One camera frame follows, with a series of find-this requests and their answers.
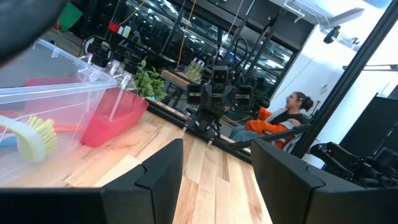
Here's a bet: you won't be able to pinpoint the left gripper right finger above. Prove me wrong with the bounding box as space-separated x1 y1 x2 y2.
250 138 398 224

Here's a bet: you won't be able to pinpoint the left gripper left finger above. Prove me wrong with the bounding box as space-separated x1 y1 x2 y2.
101 138 184 224

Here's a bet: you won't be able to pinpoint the green brush yellow bristles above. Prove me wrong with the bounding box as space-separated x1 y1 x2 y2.
0 114 58 164

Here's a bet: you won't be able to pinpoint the green artificial plant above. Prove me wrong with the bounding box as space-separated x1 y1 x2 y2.
133 58 169 102

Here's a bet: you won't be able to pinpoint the black ceiling camera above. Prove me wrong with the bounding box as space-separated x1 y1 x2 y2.
322 25 342 45

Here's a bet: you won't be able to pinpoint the black aluminium table frame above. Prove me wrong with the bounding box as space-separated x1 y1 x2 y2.
144 0 398 164

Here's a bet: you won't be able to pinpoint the seated person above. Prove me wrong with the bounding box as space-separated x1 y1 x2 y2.
229 91 315 151

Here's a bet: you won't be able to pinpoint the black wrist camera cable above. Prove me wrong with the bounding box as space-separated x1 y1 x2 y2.
0 0 69 68

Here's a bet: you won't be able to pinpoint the red plastic tray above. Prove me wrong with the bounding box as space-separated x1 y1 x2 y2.
24 76 150 148

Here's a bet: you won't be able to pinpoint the clear plastic bin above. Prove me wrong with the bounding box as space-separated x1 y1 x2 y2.
0 38 118 187

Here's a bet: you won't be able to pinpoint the green soap bottle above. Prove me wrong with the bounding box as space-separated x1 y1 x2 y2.
185 57 198 80
194 59 205 82

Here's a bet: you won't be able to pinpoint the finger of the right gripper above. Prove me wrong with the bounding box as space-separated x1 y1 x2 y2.
186 82 203 106
235 84 255 109

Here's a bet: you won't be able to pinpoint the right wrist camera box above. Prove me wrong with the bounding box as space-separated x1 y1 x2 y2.
211 65 230 85

